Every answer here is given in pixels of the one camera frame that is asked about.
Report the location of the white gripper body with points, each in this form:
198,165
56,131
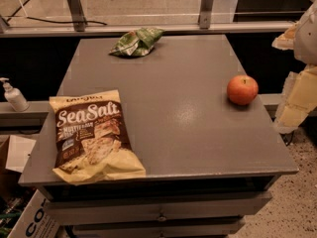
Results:
307,39

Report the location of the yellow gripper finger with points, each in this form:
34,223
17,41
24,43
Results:
285,40
298,99

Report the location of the red apple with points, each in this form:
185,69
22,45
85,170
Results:
242,90

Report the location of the green jalapeno chip bag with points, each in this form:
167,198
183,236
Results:
137,43

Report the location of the sea salt chip bag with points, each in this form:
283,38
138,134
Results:
92,140

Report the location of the grey drawer cabinet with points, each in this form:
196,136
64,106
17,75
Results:
209,163

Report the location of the white pump bottle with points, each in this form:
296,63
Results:
14,96

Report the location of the open cardboard box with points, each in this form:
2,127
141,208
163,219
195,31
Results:
14,153

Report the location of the white printed cardboard box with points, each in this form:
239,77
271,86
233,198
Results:
34,222

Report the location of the right metal rail bracket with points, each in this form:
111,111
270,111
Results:
204,18

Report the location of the metal rail bracket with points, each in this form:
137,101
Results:
78,19
204,18

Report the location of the left metal rail bracket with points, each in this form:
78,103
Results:
78,19

